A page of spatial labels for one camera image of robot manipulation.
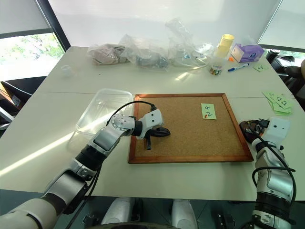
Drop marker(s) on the white roller blind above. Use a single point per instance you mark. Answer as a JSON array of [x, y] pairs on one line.
[[286, 23], [21, 14]]

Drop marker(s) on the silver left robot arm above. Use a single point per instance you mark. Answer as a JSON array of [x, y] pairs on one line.
[[107, 137]]

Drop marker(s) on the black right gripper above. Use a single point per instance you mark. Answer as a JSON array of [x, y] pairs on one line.
[[262, 124]]

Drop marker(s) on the clear cup of colourful pushpins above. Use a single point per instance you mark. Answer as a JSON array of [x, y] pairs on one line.
[[216, 68]]

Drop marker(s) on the white rounded robot leg shell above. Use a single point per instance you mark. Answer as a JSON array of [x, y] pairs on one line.
[[183, 213], [118, 211]]

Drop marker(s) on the plastic bag with pink contents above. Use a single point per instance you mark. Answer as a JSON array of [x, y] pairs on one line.
[[106, 53]]

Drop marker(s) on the clear plastic box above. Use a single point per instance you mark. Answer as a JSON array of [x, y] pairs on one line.
[[95, 112]]

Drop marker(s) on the small orange piece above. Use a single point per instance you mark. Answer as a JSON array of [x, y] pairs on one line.
[[230, 58]]

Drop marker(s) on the purple tissue box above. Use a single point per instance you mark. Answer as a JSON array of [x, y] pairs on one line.
[[249, 52]]

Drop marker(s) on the black window frame post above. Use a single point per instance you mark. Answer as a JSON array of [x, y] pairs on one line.
[[54, 26]]

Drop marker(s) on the blue whiteboard marker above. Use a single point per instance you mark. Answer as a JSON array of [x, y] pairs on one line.
[[238, 68]]

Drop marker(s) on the pale yellow cylinder container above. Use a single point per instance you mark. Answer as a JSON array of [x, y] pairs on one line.
[[224, 46]]

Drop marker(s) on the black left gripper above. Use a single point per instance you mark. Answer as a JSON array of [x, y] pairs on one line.
[[148, 140]]

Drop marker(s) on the plastic bag with grey contents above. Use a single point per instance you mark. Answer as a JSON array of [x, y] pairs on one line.
[[145, 58]]

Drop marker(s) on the wood-framed cork board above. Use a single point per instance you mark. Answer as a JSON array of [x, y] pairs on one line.
[[186, 140]]

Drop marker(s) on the black office chair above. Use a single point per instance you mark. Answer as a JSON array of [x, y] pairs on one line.
[[290, 69], [16, 95]]

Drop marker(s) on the dark brown small tray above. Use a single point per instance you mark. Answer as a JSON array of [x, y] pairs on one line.
[[247, 139]]

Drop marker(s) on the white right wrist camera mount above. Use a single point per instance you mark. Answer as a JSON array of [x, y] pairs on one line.
[[277, 130]]

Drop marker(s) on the small clear plastic cup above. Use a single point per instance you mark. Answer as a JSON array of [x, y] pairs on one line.
[[66, 71]]

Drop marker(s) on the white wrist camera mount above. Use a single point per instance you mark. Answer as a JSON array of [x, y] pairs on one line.
[[152, 119], [277, 130]]

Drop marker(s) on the single green paper note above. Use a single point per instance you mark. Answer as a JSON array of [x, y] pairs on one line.
[[260, 68]]

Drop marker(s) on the large clear plastic bag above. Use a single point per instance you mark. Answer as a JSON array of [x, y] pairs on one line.
[[183, 45]]

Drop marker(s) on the green note with digits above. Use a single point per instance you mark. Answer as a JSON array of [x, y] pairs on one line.
[[209, 108]]

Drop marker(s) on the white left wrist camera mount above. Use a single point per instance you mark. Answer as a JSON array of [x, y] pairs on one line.
[[152, 119]]

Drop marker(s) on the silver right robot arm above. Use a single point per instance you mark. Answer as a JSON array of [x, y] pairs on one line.
[[274, 176]]

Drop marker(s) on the stack of green notes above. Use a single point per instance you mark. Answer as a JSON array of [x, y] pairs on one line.
[[278, 102]]

